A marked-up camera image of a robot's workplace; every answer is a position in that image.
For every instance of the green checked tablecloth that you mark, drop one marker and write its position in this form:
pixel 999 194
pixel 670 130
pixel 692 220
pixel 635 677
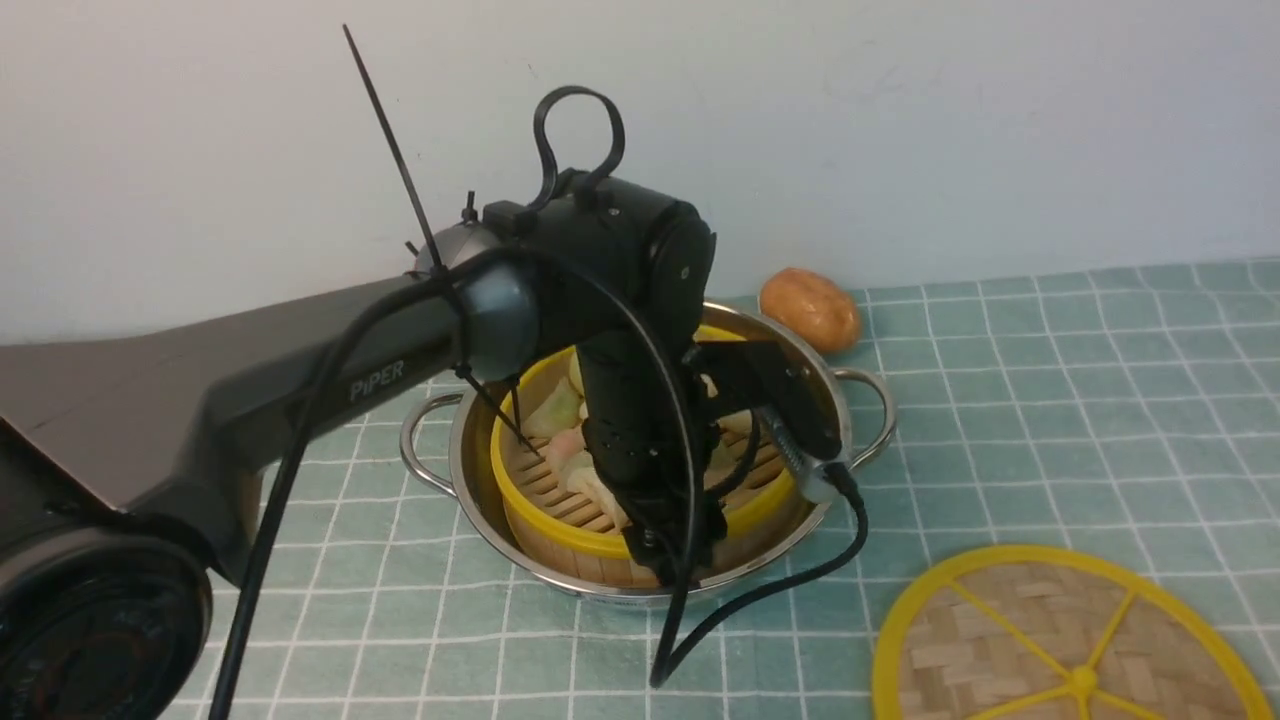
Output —
pixel 1130 413

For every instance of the yellow woven bamboo steamer lid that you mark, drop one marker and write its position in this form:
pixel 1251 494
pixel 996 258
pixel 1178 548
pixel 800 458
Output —
pixel 1020 631

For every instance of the green dumpling left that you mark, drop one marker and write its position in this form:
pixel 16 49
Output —
pixel 559 411

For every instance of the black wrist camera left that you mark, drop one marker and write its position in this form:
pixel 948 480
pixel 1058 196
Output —
pixel 791 402

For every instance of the yellow-rimmed bamboo steamer basket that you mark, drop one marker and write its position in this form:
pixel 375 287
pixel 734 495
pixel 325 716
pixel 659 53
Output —
pixel 564 532

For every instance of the black zip tie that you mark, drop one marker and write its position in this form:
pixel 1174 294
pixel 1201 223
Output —
pixel 400 160

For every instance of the brown potato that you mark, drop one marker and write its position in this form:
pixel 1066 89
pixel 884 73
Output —
pixel 814 308

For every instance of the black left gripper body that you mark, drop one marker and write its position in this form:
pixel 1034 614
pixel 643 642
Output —
pixel 633 436

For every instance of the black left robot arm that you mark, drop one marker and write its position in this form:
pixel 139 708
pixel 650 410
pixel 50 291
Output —
pixel 133 468

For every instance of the stainless steel two-handled pot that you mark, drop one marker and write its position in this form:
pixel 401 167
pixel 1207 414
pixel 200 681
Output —
pixel 444 442

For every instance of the white dumpling front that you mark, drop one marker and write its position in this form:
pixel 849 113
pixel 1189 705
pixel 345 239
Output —
pixel 585 481

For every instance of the pink dumpling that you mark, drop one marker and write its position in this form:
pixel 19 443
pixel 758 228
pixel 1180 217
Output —
pixel 566 453

